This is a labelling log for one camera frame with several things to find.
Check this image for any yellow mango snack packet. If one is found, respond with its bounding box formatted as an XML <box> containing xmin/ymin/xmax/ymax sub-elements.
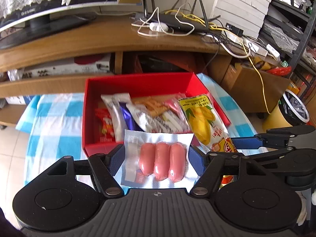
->
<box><xmin>178</xmin><ymin>93</ymin><xmax>239</xmax><ymax>187</ymax></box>

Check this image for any dark red lid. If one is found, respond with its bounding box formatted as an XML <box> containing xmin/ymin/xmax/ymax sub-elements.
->
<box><xmin>74</xmin><ymin>54</ymin><xmax>105</xmax><ymax>65</ymax></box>

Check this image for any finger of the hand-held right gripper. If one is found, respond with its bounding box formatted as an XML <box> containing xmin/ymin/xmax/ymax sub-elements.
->
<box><xmin>247</xmin><ymin>148</ymin><xmax>294</xmax><ymax>169</ymax></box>
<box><xmin>231</xmin><ymin>125</ymin><xmax>316</xmax><ymax>151</ymax></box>

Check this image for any small red snack packet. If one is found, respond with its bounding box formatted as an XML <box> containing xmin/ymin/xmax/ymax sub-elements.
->
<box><xmin>95</xmin><ymin>109</ymin><xmax>116</xmax><ymax>142</ymax></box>

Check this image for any black router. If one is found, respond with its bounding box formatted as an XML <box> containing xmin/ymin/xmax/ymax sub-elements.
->
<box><xmin>131</xmin><ymin>0</ymin><xmax>221</xmax><ymax>31</ymax></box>

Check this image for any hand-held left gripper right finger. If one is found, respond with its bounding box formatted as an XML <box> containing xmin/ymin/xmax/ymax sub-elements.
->
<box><xmin>188</xmin><ymin>145</ymin><xmax>268</xmax><ymax>197</ymax></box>

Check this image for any black power adapter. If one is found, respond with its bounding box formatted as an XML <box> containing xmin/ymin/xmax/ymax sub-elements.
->
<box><xmin>225</xmin><ymin>23</ymin><xmax>244</xmax><ymax>36</ymax></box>

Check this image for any wooden television cabinet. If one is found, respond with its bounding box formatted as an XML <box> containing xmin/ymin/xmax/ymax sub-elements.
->
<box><xmin>0</xmin><ymin>17</ymin><xmax>247</xmax><ymax>129</ymax></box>

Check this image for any sausage packet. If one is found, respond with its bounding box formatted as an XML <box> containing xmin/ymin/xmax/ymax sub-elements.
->
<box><xmin>120</xmin><ymin>129</ymin><xmax>195</xmax><ymax>187</ymax></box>

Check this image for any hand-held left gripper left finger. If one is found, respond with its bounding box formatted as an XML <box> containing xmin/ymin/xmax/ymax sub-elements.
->
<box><xmin>46</xmin><ymin>143</ymin><xmax>125</xmax><ymax>197</ymax></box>

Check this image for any blue white checked tablecloth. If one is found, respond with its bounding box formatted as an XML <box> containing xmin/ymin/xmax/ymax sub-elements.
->
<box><xmin>15</xmin><ymin>73</ymin><xmax>260</xmax><ymax>193</ymax></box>

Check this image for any yellow cable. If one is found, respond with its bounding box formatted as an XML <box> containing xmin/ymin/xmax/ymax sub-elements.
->
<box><xmin>164</xmin><ymin>0</ymin><xmax>271</xmax><ymax>114</ymax></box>

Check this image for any black shelf rack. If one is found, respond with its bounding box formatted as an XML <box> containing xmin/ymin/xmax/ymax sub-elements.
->
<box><xmin>257</xmin><ymin>0</ymin><xmax>316</xmax><ymax>99</ymax></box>

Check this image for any long white snack packet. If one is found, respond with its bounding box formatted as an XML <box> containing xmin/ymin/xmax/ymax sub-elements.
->
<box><xmin>101</xmin><ymin>93</ymin><xmax>131</xmax><ymax>142</ymax></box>

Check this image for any white box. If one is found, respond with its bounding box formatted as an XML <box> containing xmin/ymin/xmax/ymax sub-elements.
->
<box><xmin>5</xmin><ymin>95</ymin><xmax>34</xmax><ymax>104</ymax></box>

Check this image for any red plastic bag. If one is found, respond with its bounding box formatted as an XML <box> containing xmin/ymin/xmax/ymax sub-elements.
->
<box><xmin>267</xmin><ymin>66</ymin><xmax>292</xmax><ymax>76</ymax></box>

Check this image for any purple foil snack packet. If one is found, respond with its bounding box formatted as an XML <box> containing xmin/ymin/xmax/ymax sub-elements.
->
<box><xmin>119</xmin><ymin>102</ymin><xmax>144</xmax><ymax>131</ymax></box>

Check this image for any yellow waste bin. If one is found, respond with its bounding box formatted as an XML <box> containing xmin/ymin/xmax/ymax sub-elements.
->
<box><xmin>262</xmin><ymin>90</ymin><xmax>310</xmax><ymax>135</ymax></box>

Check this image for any white wafer packet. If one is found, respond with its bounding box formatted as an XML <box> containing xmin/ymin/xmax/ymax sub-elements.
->
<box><xmin>126</xmin><ymin>104</ymin><xmax>193</xmax><ymax>134</ymax></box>

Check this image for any white charger cable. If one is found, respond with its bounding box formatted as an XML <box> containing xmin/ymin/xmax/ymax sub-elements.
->
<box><xmin>137</xmin><ymin>7</ymin><xmax>195</xmax><ymax>37</ymax></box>

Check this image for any short white power strip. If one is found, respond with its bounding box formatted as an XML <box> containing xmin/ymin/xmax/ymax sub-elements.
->
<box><xmin>266</xmin><ymin>44</ymin><xmax>281</xmax><ymax>59</ymax></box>

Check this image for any red cardboard box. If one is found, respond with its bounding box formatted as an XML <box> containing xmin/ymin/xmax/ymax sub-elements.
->
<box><xmin>83</xmin><ymin>72</ymin><xmax>232</xmax><ymax>158</ymax></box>

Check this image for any long white power strip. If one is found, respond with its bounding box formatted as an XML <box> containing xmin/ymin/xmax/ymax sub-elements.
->
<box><xmin>223</xmin><ymin>31</ymin><xmax>268</xmax><ymax>56</ymax></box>

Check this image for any silver audio receiver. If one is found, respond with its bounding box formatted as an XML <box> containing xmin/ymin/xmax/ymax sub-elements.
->
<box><xmin>22</xmin><ymin>54</ymin><xmax>111</xmax><ymax>78</ymax></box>

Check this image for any stack of white boards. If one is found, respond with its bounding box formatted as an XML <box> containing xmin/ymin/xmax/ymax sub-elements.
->
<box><xmin>211</xmin><ymin>0</ymin><xmax>277</xmax><ymax>39</ymax></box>

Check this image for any clear biscuit stick packet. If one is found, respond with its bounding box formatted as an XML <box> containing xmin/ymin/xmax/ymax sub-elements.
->
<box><xmin>131</xmin><ymin>92</ymin><xmax>187</xmax><ymax>119</ymax></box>

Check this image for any white charger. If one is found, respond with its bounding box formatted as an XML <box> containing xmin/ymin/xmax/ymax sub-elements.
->
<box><xmin>149</xmin><ymin>22</ymin><xmax>168</xmax><ymax>32</ymax></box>

